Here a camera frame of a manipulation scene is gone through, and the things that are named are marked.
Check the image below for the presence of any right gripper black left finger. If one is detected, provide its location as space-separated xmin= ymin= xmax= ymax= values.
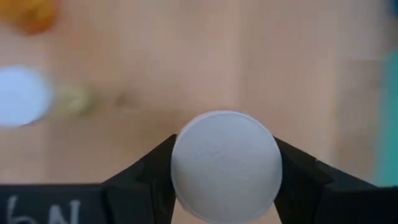
xmin=101 ymin=134 xmax=178 ymax=224

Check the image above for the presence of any orange object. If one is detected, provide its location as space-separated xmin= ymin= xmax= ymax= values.
xmin=0 ymin=0 xmax=62 ymax=35

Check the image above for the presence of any small yellow bottle white cap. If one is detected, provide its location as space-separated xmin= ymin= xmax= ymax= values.
xmin=0 ymin=64 xmax=96 ymax=129

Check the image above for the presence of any white round ball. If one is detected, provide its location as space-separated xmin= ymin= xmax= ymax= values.
xmin=170 ymin=110 xmax=284 ymax=224

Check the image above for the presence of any teal translucent plastic bin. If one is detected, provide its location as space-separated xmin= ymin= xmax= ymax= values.
xmin=371 ymin=48 xmax=398 ymax=188

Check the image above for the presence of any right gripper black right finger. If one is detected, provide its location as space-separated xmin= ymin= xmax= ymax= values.
xmin=272 ymin=136 xmax=398 ymax=224

